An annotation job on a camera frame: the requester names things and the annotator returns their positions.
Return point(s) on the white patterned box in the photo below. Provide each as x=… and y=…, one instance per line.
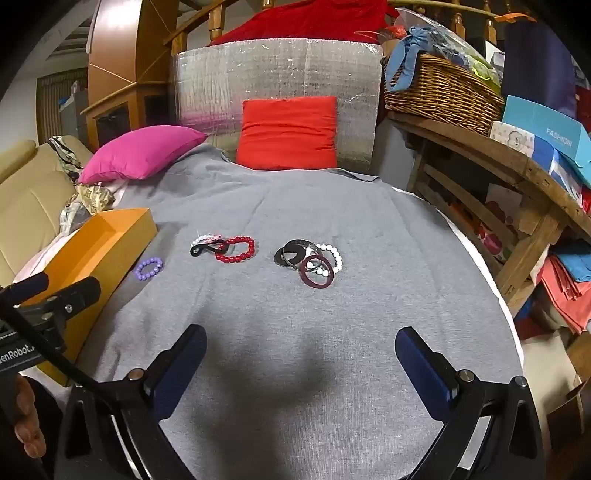
x=510, y=136

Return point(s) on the pink pillow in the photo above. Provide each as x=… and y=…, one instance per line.
x=138, y=152

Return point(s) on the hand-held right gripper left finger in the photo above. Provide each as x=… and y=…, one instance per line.
x=181, y=369

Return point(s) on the blue and white box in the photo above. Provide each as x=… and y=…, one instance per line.
x=554, y=161

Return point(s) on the pale pink blanket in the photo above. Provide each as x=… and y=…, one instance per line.
x=46, y=251

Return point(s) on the wicker basket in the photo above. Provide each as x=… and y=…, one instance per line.
x=443, y=97

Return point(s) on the floral paper bag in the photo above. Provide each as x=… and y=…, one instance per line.
x=501, y=221

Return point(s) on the wooden table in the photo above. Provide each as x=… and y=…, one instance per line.
x=485, y=152

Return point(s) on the blue cardboard box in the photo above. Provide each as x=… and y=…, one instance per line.
x=531, y=115

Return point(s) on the orange cardboard box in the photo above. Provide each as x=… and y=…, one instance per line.
x=106, y=240

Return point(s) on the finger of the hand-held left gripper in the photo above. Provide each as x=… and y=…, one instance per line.
x=77, y=295
x=28, y=286

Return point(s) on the person's left hand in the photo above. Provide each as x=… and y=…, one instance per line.
x=25, y=415

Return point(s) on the red blanket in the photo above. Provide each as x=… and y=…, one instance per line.
x=314, y=23

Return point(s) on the clear plastic bag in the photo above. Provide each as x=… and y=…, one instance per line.
x=74, y=216

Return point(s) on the maroon bangle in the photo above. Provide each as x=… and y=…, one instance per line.
x=302, y=277

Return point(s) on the dark grey bangle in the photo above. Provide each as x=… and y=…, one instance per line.
x=278, y=257

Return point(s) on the grey blanket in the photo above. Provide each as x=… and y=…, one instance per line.
x=323, y=207

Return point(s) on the plastic bag of clothes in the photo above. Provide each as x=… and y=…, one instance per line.
x=466, y=50

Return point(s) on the beige leather sofa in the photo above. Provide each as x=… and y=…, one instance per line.
x=27, y=207

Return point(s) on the blue folded cloth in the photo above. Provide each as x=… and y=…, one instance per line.
x=575, y=263

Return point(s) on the beige floral cloth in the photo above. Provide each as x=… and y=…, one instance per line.
x=94, y=196

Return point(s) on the red pillow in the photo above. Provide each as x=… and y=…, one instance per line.
x=286, y=134

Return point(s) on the wooden cabinet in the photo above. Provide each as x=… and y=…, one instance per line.
x=115, y=55

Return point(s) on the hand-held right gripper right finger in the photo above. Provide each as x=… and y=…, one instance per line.
x=424, y=374

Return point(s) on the silver bangle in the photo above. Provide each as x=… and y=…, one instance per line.
x=300, y=242

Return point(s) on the dark blue panel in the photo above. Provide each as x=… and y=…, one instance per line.
x=540, y=60

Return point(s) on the silver insulation sheet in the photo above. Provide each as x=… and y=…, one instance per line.
x=277, y=69

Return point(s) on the black and white patterned cloth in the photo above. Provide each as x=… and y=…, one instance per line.
x=64, y=154

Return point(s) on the coral folded cloth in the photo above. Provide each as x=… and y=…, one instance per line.
x=563, y=295

